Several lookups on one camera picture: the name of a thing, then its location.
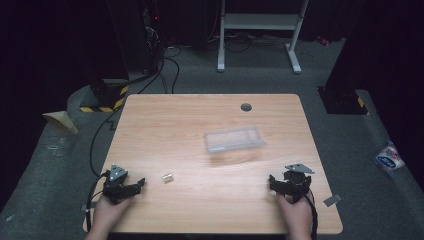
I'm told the white and blue packet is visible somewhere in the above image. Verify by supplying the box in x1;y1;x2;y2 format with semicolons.
374;141;406;172

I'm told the white metal stand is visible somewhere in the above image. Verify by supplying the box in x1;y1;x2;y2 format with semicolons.
216;0;310;75

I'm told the left hand-held gripper cable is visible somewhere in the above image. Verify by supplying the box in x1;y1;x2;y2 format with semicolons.
85;170;111;232

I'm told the right hand-held gripper cable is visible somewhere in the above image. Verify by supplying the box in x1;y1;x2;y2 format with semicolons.
301;186;319;240

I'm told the person's right hand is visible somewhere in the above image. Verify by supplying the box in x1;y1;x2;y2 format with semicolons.
277;192;316;238

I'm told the yellow-black striped stand base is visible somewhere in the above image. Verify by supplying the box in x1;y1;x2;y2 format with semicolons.
79;79;130;114
317;85;370;116

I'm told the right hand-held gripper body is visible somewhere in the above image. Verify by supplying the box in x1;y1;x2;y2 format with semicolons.
279;162;316;204

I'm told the black equipment rack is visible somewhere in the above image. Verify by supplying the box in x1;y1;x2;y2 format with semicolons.
106;0;168;76

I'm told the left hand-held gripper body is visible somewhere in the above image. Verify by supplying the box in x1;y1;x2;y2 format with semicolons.
101;163;138;205

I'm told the clear plastic tray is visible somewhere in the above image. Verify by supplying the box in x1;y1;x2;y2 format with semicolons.
204;125;268;154

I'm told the person's left hand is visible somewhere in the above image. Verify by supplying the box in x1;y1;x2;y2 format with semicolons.
90;194;134;236

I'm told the beige cardboard piece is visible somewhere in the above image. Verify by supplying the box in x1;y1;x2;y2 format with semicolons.
42;110;80;136

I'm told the black floor cable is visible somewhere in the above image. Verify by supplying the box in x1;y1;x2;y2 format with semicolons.
89;49;181;178

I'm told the hand-held gripper cable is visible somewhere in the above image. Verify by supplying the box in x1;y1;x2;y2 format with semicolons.
85;170;111;232
301;186;319;240

